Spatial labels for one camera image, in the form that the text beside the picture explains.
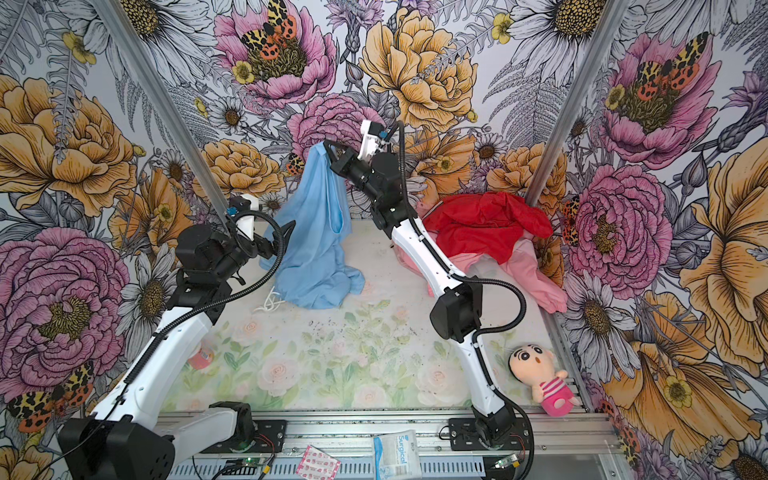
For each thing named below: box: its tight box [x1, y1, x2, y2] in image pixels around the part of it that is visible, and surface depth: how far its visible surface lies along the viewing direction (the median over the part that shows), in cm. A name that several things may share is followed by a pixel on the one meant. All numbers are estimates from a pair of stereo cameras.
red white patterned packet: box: [296, 444, 342, 480], surface depth 72 cm
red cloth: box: [422, 192, 553, 264], surface depth 104 cm
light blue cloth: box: [260, 142, 365, 310], surface depth 87 cm
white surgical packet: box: [373, 430, 423, 480], surface depth 73 cm
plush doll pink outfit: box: [508, 344, 580, 417], surface depth 79 cm
